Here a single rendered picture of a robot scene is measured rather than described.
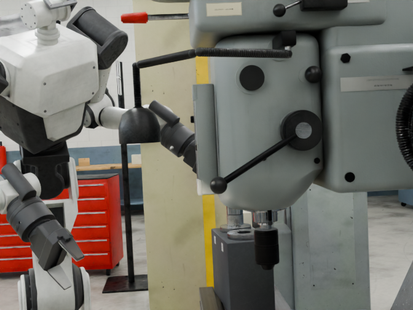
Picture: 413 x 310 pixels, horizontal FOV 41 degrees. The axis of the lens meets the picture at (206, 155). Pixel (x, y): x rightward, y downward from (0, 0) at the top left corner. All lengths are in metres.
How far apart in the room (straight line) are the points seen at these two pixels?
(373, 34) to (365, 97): 0.11
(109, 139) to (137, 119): 9.19
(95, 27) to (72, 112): 0.26
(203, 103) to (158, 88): 1.75
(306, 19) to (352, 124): 0.20
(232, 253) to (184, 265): 1.46
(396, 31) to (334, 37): 0.11
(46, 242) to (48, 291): 0.41
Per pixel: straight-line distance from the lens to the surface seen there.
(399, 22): 1.03
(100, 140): 10.13
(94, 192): 5.60
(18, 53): 1.43
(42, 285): 1.64
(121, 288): 5.24
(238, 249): 1.41
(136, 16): 1.16
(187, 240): 2.83
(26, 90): 1.42
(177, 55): 0.85
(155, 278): 2.87
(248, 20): 0.95
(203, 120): 1.03
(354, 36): 1.00
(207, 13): 0.95
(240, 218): 1.54
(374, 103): 0.99
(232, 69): 0.97
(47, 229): 1.26
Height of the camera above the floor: 1.47
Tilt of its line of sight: 3 degrees down
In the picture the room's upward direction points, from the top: 3 degrees counter-clockwise
